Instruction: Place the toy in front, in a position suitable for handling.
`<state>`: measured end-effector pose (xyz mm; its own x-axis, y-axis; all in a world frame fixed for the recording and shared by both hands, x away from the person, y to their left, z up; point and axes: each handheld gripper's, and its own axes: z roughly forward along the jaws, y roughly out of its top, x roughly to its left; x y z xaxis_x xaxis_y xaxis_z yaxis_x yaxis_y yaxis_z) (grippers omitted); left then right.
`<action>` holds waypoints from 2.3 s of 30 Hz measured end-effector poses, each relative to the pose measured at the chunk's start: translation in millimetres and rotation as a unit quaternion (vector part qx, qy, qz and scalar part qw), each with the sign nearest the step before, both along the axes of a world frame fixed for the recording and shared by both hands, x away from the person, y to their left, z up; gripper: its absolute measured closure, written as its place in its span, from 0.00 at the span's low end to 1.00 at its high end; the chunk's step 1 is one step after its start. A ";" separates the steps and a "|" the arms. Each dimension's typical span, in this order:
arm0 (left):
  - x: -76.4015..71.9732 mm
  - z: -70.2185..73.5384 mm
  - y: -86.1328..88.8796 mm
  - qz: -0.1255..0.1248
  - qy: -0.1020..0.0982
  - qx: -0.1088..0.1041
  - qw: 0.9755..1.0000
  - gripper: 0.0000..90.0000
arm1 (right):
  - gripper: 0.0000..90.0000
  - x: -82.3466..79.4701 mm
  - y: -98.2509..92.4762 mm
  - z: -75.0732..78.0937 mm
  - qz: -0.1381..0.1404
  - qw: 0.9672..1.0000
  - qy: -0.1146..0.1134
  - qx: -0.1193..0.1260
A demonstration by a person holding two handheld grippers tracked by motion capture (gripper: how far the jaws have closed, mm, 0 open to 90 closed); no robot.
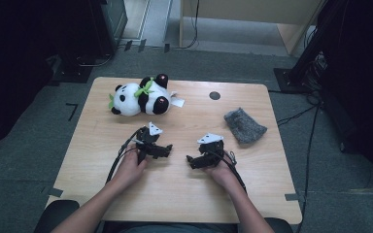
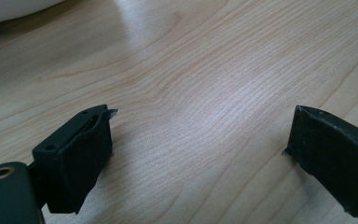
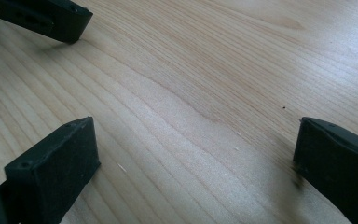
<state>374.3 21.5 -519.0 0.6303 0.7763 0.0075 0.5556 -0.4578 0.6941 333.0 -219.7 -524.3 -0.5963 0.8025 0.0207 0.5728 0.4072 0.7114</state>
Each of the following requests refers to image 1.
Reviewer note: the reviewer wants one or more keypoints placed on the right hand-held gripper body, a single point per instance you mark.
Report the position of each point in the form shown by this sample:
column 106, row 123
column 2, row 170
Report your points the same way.
column 212, row 150

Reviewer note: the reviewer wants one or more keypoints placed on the panda plush toy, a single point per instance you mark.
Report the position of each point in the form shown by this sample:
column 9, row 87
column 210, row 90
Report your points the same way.
column 129, row 98

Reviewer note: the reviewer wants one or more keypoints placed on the light wooden furniture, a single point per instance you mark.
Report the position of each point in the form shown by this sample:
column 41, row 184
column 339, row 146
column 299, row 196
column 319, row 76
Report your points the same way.
column 239, row 11

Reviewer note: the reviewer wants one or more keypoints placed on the person's right hand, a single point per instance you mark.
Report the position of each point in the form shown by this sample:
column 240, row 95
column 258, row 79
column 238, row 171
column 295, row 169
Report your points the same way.
column 225, row 176

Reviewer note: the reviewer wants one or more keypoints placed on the dark round table grommet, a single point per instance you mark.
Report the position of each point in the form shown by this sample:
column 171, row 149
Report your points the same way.
column 214, row 95

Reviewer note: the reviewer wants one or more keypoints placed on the black metal stand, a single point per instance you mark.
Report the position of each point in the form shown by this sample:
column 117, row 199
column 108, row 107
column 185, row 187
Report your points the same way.
column 304, row 58

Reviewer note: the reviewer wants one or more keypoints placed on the person's left hand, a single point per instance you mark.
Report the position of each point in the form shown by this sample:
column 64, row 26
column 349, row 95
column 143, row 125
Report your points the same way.
column 129, row 171

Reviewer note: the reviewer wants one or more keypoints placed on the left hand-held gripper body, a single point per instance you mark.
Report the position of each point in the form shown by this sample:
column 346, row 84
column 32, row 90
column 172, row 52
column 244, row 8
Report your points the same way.
column 145, row 142

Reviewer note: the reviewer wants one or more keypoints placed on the grey fluffy cloth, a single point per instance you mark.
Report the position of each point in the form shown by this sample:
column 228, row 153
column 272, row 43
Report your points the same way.
column 244, row 126

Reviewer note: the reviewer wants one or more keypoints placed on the black floor base plate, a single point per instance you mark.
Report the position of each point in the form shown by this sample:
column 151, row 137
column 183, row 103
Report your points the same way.
column 73, row 73

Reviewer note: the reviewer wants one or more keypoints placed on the black tape corner mark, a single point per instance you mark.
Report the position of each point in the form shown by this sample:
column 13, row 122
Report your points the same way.
column 73, row 110

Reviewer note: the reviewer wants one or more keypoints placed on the person's dark clothing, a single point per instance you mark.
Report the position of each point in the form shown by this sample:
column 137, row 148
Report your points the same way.
column 175, row 229

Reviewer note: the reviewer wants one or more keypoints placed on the dark cabinet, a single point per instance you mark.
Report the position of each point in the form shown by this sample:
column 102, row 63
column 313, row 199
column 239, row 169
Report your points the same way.
column 110, row 22

